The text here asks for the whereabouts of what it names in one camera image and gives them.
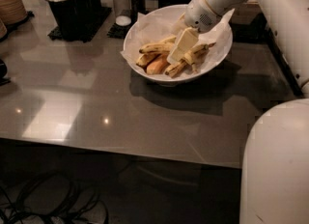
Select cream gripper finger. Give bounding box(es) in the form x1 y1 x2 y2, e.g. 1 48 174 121
167 46 184 64
175 27 199 53

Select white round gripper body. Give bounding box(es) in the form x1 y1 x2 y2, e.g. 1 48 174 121
184 0 224 33

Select yellow banana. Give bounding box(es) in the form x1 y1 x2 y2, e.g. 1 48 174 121
136 36 176 68
138 42 199 73

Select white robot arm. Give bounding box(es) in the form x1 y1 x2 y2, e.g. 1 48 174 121
170 0 309 224

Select right spotted banana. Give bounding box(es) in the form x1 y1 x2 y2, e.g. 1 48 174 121
165 42 214 77

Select white ceramic bowl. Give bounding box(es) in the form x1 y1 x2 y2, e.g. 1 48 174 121
123 4 234 88

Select orange-toned banana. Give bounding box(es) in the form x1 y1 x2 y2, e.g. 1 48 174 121
146 55 169 75

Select white paper bowl liner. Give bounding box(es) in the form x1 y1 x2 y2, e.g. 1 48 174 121
120 8 236 80

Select small black shaker mat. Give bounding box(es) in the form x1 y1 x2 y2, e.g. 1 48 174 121
107 12 148 39

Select glass salt shaker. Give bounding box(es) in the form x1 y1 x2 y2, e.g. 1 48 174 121
113 0 131 27

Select rear black cutlery holder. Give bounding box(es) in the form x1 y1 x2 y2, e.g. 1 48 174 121
76 0 101 23

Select black cutlery holder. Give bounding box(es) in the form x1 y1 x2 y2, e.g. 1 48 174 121
76 0 101 23
45 0 79 41

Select front black cutlery holder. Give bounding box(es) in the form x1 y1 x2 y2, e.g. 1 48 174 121
45 0 79 41

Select dark object at left edge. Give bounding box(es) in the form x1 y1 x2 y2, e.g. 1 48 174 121
0 59 11 86

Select black cables on floor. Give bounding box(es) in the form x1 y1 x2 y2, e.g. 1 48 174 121
0 169 110 224

